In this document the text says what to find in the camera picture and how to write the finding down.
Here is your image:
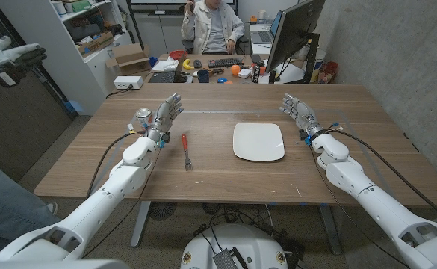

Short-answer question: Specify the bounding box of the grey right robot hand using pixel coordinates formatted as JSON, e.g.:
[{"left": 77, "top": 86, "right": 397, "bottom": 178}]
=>
[{"left": 279, "top": 93, "right": 324, "bottom": 140}]

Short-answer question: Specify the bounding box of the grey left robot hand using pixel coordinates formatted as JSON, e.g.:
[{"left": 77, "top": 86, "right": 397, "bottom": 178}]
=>
[{"left": 146, "top": 92, "right": 185, "bottom": 145}]

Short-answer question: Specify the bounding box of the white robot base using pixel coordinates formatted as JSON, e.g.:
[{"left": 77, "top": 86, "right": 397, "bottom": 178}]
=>
[{"left": 179, "top": 223, "right": 289, "bottom": 269}]

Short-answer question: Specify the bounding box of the white square plate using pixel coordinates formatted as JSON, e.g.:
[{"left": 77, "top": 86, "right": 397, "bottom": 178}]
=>
[{"left": 232, "top": 122, "right": 286, "bottom": 163}]

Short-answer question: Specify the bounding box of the silver drink can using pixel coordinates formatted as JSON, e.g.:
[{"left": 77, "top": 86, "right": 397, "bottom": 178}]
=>
[{"left": 134, "top": 107, "right": 152, "bottom": 126}]

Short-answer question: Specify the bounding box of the white paper stack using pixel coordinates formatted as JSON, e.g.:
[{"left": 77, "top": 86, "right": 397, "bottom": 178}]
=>
[{"left": 151, "top": 59, "right": 180, "bottom": 73}]

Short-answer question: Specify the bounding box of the white power box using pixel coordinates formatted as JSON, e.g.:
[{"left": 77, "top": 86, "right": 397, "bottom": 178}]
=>
[{"left": 113, "top": 75, "right": 145, "bottom": 90}]

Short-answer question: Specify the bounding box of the red bin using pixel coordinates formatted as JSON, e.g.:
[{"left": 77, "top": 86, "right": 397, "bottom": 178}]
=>
[{"left": 317, "top": 61, "right": 339, "bottom": 84}]

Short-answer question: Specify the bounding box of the black monitor stand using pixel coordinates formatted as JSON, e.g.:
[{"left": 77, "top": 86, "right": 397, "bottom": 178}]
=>
[{"left": 302, "top": 32, "right": 320, "bottom": 84}]

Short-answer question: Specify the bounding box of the open cardboard box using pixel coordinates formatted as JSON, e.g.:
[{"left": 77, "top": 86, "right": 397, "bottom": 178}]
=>
[{"left": 105, "top": 43, "right": 152, "bottom": 77}]

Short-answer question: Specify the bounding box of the black office chair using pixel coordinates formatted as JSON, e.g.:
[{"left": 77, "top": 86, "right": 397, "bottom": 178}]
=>
[{"left": 180, "top": 35, "right": 250, "bottom": 55}]

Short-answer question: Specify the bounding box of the wooden desk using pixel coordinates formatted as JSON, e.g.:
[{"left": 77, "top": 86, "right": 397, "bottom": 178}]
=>
[{"left": 143, "top": 53, "right": 279, "bottom": 84}]

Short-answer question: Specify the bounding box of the black keyboard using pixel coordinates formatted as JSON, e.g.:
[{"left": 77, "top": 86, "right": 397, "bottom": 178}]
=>
[{"left": 207, "top": 57, "right": 244, "bottom": 69}]

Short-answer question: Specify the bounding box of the black computer monitor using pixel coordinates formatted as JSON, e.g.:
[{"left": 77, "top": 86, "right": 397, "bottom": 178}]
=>
[{"left": 264, "top": 0, "right": 326, "bottom": 74}]

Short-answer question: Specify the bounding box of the open silver laptop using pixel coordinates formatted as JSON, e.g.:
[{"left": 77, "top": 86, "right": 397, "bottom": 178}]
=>
[{"left": 250, "top": 10, "right": 283, "bottom": 45}]

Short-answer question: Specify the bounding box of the seated person in white jacket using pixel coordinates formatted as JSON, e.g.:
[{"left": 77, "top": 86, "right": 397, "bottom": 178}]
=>
[{"left": 180, "top": 0, "right": 246, "bottom": 55}]

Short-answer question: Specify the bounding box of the printed cardboard box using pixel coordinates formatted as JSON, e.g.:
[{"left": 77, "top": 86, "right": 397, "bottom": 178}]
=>
[{"left": 76, "top": 31, "right": 115, "bottom": 57}]

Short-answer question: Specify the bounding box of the grey table leg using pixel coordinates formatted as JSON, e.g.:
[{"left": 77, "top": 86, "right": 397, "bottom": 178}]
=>
[
  {"left": 130, "top": 201, "right": 152, "bottom": 248},
  {"left": 317, "top": 204, "right": 343, "bottom": 256}
]

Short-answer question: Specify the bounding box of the white shelf unit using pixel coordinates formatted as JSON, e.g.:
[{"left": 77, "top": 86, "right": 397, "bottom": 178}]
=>
[{"left": 0, "top": 0, "right": 134, "bottom": 116}]

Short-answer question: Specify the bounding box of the white black teleoperation glove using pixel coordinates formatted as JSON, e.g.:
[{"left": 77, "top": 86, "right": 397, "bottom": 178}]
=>
[{"left": 0, "top": 35, "right": 48, "bottom": 89}]

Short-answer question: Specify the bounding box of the standing person in jeans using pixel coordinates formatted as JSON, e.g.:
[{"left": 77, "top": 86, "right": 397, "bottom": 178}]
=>
[{"left": 0, "top": 65, "right": 61, "bottom": 259}]

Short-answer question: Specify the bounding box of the red handled metal fork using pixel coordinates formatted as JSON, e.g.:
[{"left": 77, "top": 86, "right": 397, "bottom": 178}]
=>
[{"left": 181, "top": 133, "right": 193, "bottom": 172}]

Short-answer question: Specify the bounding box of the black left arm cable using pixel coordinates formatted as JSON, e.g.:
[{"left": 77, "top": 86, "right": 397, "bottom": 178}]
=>
[{"left": 85, "top": 130, "right": 146, "bottom": 200}]

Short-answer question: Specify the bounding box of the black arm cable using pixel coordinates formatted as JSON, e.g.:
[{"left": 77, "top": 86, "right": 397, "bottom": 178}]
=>
[
  {"left": 326, "top": 128, "right": 437, "bottom": 227},
  {"left": 85, "top": 130, "right": 146, "bottom": 200}
]

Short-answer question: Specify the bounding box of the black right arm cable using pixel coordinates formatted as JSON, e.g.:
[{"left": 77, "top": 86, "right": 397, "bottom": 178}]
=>
[{"left": 326, "top": 128, "right": 437, "bottom": 227}]

